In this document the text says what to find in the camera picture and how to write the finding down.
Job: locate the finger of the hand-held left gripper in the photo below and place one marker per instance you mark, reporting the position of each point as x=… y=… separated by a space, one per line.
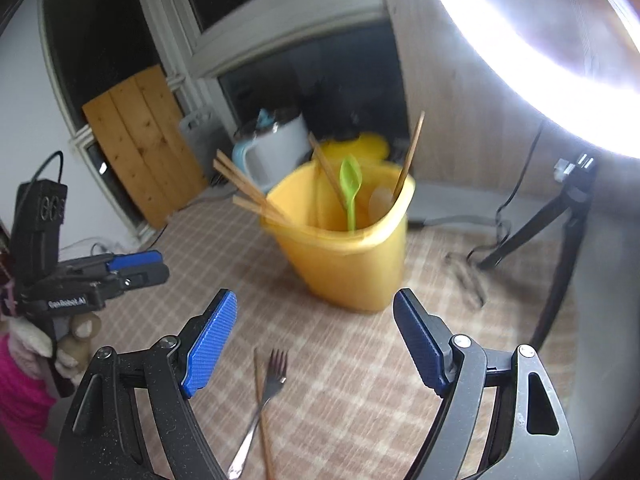
x=147 y=275
x=135 y=259

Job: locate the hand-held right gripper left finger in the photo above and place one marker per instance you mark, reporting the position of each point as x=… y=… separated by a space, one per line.
x=210 y=345

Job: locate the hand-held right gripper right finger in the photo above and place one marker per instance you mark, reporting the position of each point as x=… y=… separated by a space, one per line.
x=417 y=340

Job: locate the metal fork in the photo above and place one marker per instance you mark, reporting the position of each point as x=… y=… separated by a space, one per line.
x=275 y=370

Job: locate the wooden chopstick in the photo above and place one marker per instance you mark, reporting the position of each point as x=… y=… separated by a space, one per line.
x=240 y=172
x=235 y=180
x=325 y=167
x=410 y=152
x=260 y=210
x=262 y=410

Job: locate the orange plastic container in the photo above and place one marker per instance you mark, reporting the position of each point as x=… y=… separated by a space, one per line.
x=340 y=265

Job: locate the clear plastic spoon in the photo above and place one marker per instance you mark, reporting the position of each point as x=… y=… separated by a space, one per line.
x=381 y=202

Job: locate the green plastic spoon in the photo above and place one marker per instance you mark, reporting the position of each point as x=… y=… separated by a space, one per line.
x=350 y=175

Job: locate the person's left forearm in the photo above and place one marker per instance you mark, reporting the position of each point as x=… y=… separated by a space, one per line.
x=20 y=410

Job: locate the person's left hand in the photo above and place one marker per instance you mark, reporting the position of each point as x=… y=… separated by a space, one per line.
x=30 y=345

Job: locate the checked tablecloth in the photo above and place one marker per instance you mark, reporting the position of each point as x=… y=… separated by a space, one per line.
x=350 y=385

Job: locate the wooden board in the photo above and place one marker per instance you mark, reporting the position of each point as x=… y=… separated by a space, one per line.
x=140 y=145

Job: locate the white plastic canister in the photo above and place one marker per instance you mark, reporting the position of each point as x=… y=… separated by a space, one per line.
x=200 y=140

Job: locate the black tripod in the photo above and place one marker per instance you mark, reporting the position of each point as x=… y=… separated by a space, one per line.
x=565 y=240

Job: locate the light blue toaster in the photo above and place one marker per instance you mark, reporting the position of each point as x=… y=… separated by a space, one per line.
x=280 y=150

